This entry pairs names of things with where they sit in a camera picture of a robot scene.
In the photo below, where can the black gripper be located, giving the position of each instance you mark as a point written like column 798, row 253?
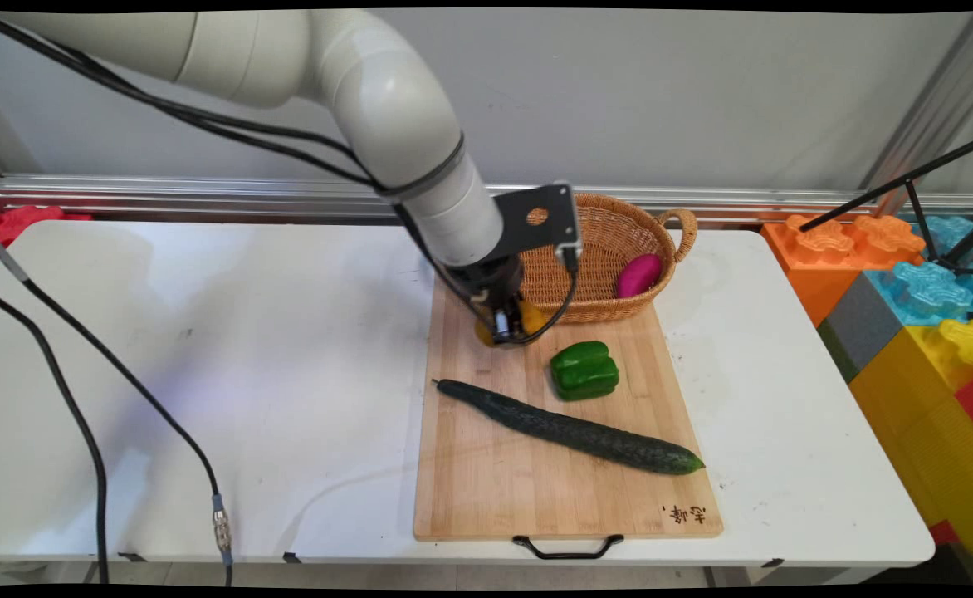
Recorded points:
column 495, row 286

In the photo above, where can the yellow toy mango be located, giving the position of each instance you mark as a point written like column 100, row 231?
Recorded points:
column 534, row 317

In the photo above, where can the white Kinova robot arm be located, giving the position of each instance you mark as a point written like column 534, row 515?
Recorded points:
column 370, row 108

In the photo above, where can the green toy bell pepper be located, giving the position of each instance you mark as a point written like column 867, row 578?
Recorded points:
column 584, row 371

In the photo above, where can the woven wicker basket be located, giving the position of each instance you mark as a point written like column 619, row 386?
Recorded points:
column 611, row 266

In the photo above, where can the dark green toy cucumber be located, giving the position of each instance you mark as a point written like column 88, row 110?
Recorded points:
column 574, row 430

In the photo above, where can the magenta toy sweet potato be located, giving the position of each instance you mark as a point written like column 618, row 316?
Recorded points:
column 639, row 276

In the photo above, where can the wooden cutting board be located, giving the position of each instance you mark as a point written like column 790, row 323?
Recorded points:
column 495, row 465

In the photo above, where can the orange giant building block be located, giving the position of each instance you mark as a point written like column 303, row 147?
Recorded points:
column 827, row 257

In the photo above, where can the grey giant building block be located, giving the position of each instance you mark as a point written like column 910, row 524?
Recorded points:
column 860, row 328

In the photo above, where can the blue giant building block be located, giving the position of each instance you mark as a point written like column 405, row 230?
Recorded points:
column 931, row 291

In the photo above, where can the black tripod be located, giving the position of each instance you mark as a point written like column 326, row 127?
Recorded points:
column 910, row 178

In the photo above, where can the yellow giant building block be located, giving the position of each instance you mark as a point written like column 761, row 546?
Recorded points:
column 926, row 432

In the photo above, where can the diagonal aluminium profile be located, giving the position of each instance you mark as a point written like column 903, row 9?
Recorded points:
column 935, row 108

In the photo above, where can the red studded building block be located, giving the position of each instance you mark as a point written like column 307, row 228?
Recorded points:
column 17, row 223

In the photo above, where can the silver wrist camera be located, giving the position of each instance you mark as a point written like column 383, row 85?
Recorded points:
column 571, row 241

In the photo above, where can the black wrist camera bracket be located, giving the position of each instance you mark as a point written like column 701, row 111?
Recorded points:
column 536, row 218

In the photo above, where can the horizontal aluminium rail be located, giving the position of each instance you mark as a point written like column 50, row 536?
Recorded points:
column 204, row 195

